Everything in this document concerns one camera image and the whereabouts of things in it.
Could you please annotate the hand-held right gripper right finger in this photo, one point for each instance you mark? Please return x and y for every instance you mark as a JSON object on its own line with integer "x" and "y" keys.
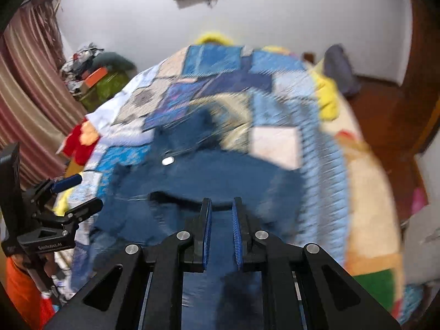
{"x": 237, "y": 240}

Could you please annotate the person's left hand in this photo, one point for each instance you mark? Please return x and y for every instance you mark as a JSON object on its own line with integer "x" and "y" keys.
{"x": 51, "y": 264}

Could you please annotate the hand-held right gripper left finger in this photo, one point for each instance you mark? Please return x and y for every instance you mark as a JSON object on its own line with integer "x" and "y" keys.
{"x": 207, "y": 237}

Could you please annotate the yellow printed blanket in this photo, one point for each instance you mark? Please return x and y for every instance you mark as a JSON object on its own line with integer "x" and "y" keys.
{"x": 371, "y": 196}

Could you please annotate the striped brown curtain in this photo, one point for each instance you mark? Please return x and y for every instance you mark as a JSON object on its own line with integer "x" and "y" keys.
{"x": 31, "y": 86}

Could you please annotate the green bag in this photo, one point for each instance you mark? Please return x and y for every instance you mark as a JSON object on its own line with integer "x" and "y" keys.
{"x": 106, "y": 91}

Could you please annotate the brown wooden door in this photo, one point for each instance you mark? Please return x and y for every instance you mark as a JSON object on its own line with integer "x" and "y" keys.
{"x": 426, "y": 58}

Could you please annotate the pile of mixed clothes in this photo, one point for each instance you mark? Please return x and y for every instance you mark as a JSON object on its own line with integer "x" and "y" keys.
{"x": 86, "y": 58}

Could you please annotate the grey white cloth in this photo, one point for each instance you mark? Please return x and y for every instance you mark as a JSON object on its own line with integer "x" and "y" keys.
{"x": 421, "y": 244}

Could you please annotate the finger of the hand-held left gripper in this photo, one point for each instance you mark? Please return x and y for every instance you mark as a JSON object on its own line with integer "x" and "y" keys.
{"x": 82, "y": 209}
{"x": 68, "y": 181}

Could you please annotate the blue denim jeans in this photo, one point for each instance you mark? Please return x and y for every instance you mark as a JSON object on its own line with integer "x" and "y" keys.
{"x": 206, "y": 178}

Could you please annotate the red plush toy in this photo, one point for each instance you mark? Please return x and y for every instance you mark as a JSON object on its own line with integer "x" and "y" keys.
{"x": 77, "y": 144}

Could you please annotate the blue patchwork quilt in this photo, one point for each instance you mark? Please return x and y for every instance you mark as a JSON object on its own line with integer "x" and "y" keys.
{"x": 223, "y": 75}

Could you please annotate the person's left forearm orange sleeve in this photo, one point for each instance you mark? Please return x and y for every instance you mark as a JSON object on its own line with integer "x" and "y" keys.
{"x": 24, "y": 292}

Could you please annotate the orange box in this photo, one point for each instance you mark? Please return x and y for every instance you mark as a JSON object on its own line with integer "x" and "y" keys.
{"x": 95, "y": 77}

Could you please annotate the grey pillow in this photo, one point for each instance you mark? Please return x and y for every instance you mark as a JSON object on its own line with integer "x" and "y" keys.
{"x": 340, "y": 68}

